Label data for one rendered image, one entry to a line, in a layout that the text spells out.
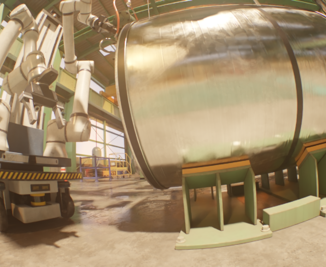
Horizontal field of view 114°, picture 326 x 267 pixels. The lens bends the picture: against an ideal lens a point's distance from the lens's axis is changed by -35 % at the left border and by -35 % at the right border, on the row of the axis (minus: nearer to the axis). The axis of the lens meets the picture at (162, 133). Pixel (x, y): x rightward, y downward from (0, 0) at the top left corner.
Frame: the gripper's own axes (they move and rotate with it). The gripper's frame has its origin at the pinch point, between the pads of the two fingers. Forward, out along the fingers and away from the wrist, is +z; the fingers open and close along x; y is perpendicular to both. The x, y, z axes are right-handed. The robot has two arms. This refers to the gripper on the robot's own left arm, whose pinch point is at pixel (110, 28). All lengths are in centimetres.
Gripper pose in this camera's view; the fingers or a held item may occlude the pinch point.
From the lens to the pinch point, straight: 122.2
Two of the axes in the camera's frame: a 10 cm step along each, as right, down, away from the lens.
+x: 5.3, -7.8, -3.4
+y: -2.4, 2.5, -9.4
